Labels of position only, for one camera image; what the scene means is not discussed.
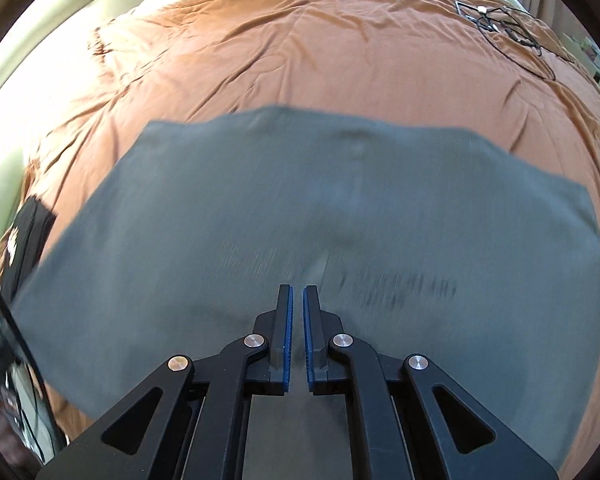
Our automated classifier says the tangle of black cables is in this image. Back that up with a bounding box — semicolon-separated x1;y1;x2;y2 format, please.
455;0;576;81

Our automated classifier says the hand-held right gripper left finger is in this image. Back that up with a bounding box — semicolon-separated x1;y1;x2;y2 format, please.
35;284;295;480

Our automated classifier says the grey t-shirt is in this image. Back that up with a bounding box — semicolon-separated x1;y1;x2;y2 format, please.
10;104;600;480

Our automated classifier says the orange blanket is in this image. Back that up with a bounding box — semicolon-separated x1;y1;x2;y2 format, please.
0;0;600;480

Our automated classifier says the black folded printed garment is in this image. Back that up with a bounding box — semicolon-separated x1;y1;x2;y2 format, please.
0;197;58;306

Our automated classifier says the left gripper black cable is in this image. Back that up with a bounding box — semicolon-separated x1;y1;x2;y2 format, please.
0;259;71;466

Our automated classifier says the black rectangular frame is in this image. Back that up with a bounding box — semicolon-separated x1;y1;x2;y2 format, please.
455;0;483;23

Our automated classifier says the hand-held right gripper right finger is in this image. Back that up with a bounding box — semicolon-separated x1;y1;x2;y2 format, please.
302;284;556;480

